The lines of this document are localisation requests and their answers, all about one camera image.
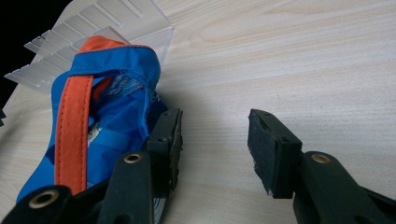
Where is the clear acrylic slotted rack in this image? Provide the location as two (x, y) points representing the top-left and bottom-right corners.
(4, 0), (175, 95)

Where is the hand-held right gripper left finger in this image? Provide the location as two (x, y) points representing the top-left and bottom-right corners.
(97, 108), (184, 224)

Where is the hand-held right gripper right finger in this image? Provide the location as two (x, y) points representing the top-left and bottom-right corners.
(247, 108), (396, 224)

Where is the blue and orange cloth bag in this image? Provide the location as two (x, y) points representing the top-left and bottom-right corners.
(16, 35), (169, 224)

